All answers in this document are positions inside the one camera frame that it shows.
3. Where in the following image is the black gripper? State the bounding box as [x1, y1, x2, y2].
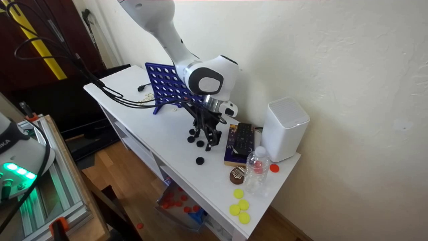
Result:
[192, 104, 226, 151]

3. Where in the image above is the blue connect four gameboard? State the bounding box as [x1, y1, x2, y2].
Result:
[145, 60, 212, 116]

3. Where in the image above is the white robot base green light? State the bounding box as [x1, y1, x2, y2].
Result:
[0, 111, 58, 207]

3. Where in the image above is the dark patterned small box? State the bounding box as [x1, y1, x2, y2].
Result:
[224, 123, 259, 167]

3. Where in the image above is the black remote control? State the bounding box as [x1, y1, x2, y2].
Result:
[232, 121, 257, 158]

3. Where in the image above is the brown round jar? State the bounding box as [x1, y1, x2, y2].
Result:
[229, 164, 248, 186]

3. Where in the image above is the white shelf table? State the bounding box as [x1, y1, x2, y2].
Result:
[83, 65, 303, 241]

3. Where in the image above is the clear plastic cup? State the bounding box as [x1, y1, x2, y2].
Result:
[245, 146, 273, 195]

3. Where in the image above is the game box with red chips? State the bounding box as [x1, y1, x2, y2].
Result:
[156, 179, 209, 233]

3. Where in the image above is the white plastic bin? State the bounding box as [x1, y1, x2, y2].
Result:
[260, 96, 312, 163]

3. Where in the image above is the orange black clamp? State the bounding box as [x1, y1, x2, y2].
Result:
[49, 217, 73, 241]
[18, 100, 43, 124]

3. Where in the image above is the dark brown door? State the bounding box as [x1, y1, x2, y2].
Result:
[0, 0, 109, 97]

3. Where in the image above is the yellow black strip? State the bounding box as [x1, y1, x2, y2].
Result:
[2, 0, 70, 81]

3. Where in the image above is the black power cable with plug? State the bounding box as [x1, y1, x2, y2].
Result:
[137, 80, 153, 93]

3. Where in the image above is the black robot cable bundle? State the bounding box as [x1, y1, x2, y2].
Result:
[12, 34, 158, 109]

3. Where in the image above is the aluminium rail workbench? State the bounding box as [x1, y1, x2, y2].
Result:
[0, 113, 109, 241]

